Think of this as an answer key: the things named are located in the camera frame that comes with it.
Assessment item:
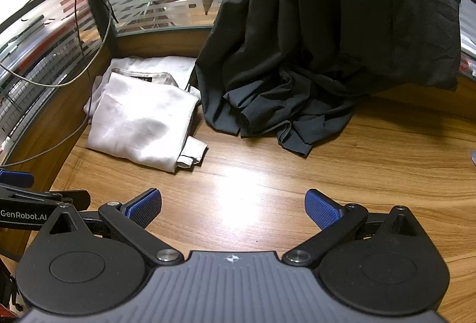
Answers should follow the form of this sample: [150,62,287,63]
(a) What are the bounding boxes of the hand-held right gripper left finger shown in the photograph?
[39,188,184,266]

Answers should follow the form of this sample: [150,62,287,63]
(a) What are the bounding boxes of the white shirt with black label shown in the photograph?
[87,72,209,175]

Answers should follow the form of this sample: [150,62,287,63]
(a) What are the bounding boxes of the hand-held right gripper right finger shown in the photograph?
[282,188,434,268]

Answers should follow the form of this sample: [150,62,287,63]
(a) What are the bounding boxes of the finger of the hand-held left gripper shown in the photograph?
[0,170,35,188]
[48,190,92,215]

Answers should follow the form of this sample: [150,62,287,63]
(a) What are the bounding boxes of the grey cable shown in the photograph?
[0,44,96,166]
[0,0,113,88]

